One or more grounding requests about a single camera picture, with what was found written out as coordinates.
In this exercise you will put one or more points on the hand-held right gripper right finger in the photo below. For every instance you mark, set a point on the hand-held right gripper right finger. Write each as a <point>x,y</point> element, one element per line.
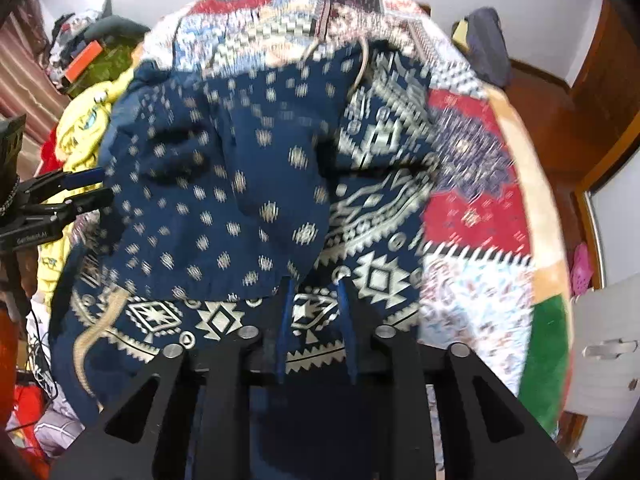
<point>348,330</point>

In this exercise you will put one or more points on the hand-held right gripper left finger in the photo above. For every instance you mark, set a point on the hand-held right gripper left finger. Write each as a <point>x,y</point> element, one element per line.
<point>282,330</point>

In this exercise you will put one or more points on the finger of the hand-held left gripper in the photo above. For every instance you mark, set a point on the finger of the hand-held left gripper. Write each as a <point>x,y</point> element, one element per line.
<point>85,202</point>
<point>75,180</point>

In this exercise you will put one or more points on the navy patterned hoodie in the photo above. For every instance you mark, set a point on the navy patterned hoodie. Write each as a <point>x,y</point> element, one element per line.
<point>225,185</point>

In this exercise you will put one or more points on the pile of mixed clothes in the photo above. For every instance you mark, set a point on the pile of mixed clothes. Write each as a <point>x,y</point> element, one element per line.
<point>75,25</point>

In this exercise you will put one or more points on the red cloth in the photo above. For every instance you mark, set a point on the red cloth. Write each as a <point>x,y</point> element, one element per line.
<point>47,157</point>

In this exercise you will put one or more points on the yellow printed garment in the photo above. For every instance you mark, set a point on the yellow printed garment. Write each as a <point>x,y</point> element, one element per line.
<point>80,130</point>

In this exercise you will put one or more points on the striped red curtain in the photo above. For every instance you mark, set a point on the striped red curtain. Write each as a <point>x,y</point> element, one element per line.
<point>25,85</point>

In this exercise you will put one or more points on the green patterned cloth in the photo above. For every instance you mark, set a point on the green patterned cloth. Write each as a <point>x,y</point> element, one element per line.
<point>107,70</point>

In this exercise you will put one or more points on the orange box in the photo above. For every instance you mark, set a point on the orange box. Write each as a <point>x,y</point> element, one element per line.
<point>82,62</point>

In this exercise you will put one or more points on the patchwork blanket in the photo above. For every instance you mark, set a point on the patchwork blanket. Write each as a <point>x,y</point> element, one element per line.
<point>475,210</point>

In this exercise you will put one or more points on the pink slippers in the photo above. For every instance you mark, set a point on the pink slippers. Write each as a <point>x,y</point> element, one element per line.
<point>582,265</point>

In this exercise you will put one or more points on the white appliance with stickers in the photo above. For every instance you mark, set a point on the white appliance with stickers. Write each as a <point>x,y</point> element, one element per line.
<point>605,360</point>

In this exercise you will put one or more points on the white sliding wardrobe door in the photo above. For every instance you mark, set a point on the white sliding wardrobe door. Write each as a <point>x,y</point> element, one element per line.
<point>620,235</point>

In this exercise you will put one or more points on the grey bag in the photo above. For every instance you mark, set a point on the grey bag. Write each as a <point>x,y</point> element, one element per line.
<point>487,45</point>

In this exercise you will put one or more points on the wooden door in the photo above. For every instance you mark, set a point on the wooden door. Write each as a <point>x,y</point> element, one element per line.
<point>610,85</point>

